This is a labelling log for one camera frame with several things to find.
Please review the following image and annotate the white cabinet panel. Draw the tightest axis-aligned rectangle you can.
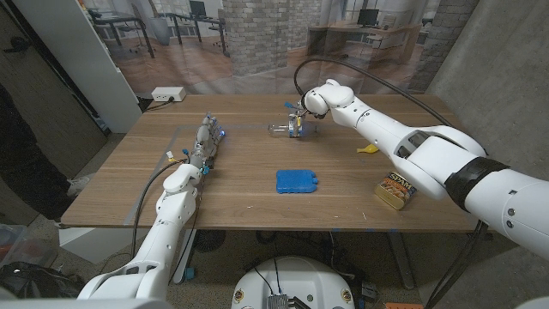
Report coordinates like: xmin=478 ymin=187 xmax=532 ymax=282
xmin=12 ymin=0 xmax=143 ymax=135

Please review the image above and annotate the black power strip cable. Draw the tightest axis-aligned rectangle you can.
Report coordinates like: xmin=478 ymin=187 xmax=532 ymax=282
xmin=142 ymin=97 xmax=176 ymax=112

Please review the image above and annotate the white table leg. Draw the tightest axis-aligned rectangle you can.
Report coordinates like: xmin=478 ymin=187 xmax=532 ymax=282
xmin=172 ymin=229 xmax=198 ymax=285

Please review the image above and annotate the clear plastic water bottle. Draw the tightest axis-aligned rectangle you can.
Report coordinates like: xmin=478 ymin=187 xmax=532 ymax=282
xmin=268 ymin=119 xmax=321 ymax=139

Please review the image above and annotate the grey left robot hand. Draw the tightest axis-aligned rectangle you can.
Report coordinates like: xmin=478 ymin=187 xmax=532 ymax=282
xmin=188 ymin=112 xmax=227 ymax=171

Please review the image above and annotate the person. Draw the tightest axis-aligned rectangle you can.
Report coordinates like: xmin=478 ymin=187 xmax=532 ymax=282
xmin=0 ymin=85 xmax=98 ymax=221

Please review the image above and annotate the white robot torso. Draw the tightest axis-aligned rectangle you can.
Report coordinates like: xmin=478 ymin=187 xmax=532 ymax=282
xmin=231 ymin=256 xmax=356 ymax=309

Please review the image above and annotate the printed office backdrop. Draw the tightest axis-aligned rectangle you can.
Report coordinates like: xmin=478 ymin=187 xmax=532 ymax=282
xmin=81 ymin=0 xmax=480 ymax=96

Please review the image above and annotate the white power strip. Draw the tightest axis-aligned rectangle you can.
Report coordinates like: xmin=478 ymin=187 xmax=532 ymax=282
xmin=151 ymin=86 xmax=187 ymax=103

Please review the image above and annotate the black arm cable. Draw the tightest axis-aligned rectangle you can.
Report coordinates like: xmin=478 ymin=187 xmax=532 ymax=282
xmin=130 ymin=157 xmax=190 ymax=258
xmin=293 ymin=58 xmax=491 ymax=309

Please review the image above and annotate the spam can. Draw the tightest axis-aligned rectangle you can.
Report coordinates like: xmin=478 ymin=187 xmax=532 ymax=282
xmin=373 ymin=171 xmax=417 ymax=211

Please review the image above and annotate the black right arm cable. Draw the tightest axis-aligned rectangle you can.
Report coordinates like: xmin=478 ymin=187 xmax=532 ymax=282
xmin=293 ymin=58 xmax=491 ymax=309

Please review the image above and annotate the clear plastic bin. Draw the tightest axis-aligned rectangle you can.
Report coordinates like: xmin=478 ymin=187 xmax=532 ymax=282
xmin=0 ymin=222 xmax=57 ymax=268

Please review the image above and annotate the black bag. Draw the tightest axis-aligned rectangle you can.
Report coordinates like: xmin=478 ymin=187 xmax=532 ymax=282
xmin=0 ymin=261 xmax=87 ymax=300

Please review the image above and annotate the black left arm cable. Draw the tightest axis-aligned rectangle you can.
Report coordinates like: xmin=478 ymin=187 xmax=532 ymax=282
xmin=130 ymin=157 xmax=190 ymax=258

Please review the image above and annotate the black round fan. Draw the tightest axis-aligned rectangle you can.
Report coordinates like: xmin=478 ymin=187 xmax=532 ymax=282
xmin=192 ymin=229 xmax=227 ymax=254

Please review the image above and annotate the grey table leg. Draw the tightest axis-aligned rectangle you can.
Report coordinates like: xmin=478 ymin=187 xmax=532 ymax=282
xmin=387 ymin=231 xmax=416 ymax=291

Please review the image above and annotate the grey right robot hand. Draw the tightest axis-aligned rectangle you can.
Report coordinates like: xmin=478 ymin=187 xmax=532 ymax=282
xmin=283 ymin=96 xmax=321 ymax=138

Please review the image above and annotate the blue ice pack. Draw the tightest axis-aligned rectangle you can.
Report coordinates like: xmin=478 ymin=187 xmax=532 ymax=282
xmin=275 ymin=168 xmax=319 ymax=195

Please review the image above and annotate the dark door handle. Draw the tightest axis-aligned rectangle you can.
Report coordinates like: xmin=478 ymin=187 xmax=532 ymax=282
xmin=3 ymin=36 xmax=32 ymax=55

